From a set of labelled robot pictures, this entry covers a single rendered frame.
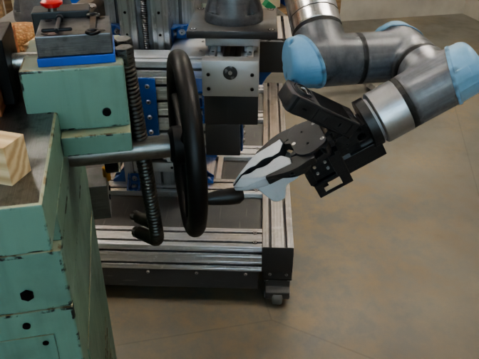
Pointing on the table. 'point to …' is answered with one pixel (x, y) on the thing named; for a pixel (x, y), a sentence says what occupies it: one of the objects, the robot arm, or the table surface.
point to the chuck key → (57, 25)
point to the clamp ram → (10, 64)
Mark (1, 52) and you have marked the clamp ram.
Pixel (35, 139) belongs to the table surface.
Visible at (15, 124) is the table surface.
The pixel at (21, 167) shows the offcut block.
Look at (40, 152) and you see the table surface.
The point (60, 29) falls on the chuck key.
